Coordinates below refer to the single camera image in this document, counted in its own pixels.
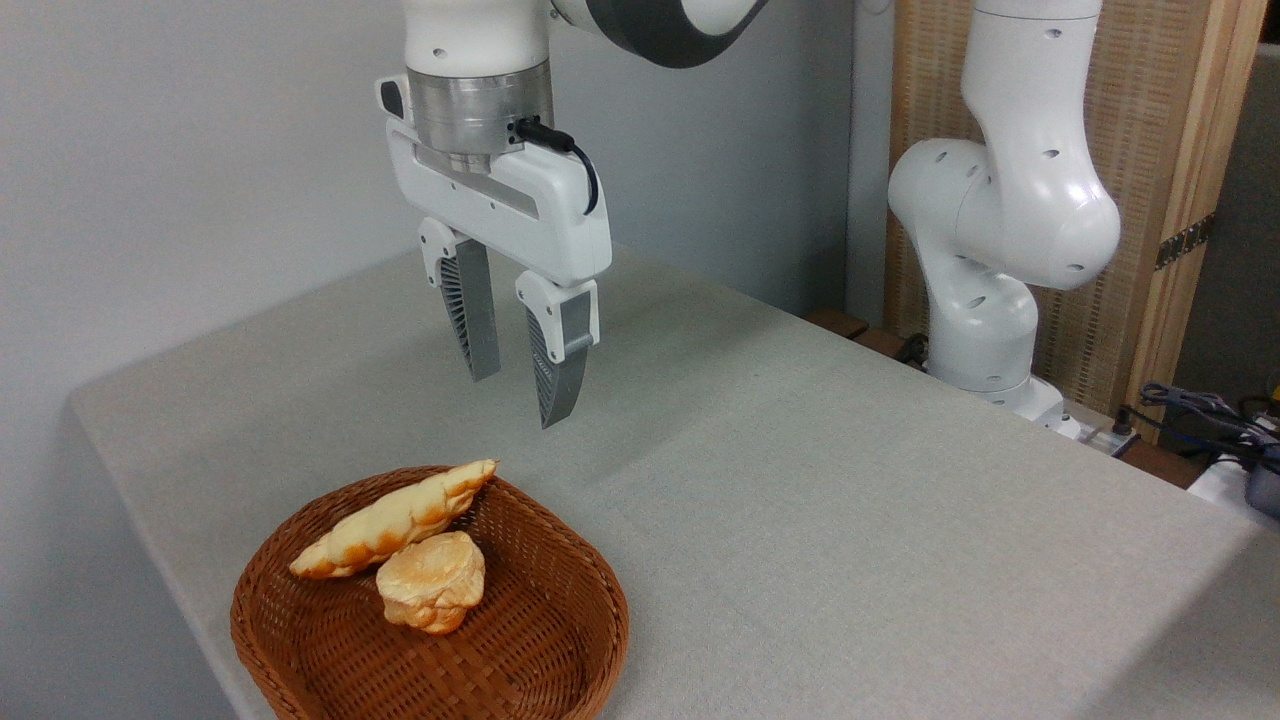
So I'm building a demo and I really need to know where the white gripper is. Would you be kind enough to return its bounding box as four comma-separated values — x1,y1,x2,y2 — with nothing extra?
377,75,613,430

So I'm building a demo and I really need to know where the long croissant-shaped bread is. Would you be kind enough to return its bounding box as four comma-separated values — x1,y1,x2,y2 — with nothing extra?
289,459,499,581

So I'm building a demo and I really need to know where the round bread roll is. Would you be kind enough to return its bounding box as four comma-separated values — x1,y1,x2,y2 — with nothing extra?
376,531,487,637

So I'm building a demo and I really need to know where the brown woven wicker basket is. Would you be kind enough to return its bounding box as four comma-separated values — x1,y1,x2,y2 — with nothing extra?
230,465,631,720

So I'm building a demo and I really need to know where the brown wooden base board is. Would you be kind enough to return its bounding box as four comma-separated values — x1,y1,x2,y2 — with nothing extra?
804,307,933,373

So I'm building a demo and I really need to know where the wooden woven folding screen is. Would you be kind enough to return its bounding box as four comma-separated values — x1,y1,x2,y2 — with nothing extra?
885,0,1269,441

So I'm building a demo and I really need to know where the black metal screen hinge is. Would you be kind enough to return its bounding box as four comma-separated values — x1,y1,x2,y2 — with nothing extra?
1155,213,1217,272

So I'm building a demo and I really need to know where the white box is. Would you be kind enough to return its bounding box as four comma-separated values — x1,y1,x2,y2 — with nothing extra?
1188,454,1280,533

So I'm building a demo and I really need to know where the dark grey device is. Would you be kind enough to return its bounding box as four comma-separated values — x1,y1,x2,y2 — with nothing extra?
1244,447,1280,520

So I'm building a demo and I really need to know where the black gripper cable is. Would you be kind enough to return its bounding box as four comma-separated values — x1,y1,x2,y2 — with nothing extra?
513,117,601,217

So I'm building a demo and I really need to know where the blue-grey cable bundle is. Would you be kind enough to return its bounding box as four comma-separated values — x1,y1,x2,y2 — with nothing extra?
1138,381,1280,453

